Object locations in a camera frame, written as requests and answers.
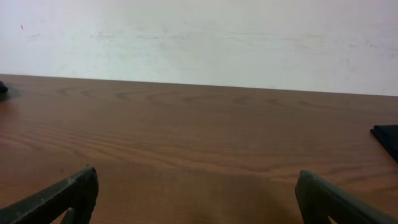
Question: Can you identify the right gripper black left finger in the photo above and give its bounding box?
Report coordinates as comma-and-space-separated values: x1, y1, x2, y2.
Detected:
1, 167, 99, 223

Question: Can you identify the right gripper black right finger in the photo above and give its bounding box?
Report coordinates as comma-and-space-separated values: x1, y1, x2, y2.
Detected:
295, 170, 397, 224

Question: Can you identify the black leggings red grey waistband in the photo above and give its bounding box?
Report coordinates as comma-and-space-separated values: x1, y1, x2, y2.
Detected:
370, 125, 398, 162

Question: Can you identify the black folded garment in stack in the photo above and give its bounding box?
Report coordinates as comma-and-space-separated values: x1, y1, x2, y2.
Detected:
0, 82, 8, 94

